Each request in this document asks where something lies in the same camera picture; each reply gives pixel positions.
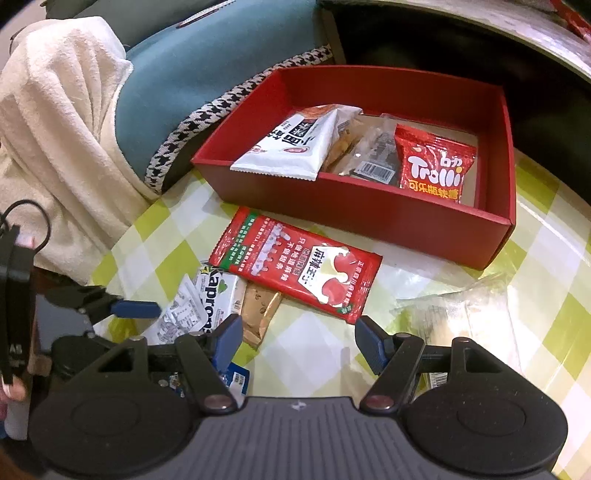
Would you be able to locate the cream towel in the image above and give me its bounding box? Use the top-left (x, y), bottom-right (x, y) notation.
top-left (0, 16), bottom-right (154, 287)

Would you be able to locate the person's left hand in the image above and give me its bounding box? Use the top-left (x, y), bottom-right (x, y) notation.
top-left (0, 375), bottom-right (29, 439)

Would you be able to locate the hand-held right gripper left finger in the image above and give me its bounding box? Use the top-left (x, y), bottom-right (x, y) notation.
top-left (81, 314), bottom-right (244, 412)

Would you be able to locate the grey green cushion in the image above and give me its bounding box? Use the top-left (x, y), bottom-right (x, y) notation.
top-left (46, 0), bottom-right (222, 20)

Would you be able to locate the small gold snack packet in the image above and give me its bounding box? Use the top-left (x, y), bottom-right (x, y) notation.
top-left (240, 288), bottom-right (283, 348)

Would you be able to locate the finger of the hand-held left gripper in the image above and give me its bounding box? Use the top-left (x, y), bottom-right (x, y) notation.
top-left (45, 285), bottom-right (161, 327)

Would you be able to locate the long red snack packet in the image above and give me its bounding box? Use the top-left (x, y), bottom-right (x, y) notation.
top-left (209, 206), bottom-right (383, 325)

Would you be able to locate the green checked tablecloth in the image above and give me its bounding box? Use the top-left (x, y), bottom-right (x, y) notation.
top-left (90, 152), bottom-right (591, 476)

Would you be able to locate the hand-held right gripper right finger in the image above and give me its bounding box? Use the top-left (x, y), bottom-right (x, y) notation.
top-left (355, 315), bottom-right (515, 414)

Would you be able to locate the white bread snack packet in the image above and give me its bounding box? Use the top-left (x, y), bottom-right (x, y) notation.
top-left (230, 105), bottom-right (363, 182)

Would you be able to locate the teal sofa houndstooth trim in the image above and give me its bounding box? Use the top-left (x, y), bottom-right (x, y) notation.
top-left (46, 0), bottom-right (334, 195)

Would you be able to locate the black cable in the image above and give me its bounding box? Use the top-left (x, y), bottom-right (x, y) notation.
top-left (0, 200), bottom-right (52, 252)

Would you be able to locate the red gummy candy packet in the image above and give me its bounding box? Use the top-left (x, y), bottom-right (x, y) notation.
top-left (394, 124), bottom-right (477, 205)

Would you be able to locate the clear yellow crispy cake packet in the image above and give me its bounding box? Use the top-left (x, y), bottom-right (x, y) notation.
top-left (322, 115), bottom-right (371, 175)

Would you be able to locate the clear round pastry packet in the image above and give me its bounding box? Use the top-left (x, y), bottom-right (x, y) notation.
top-left (396, 281), bottom-right (523, 388)

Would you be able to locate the red cardboard box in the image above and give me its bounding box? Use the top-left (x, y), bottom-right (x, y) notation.
top-left (191, 66), bottom-right (517, 271)

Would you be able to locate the clear dark snack packet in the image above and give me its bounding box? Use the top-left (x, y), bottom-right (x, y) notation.
top-left (339, 115), bottom-right (403, 186)

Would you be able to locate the silver printed snack packet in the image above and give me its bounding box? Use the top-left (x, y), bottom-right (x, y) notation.
top-left (151, 274), bottom-right (214, 344)

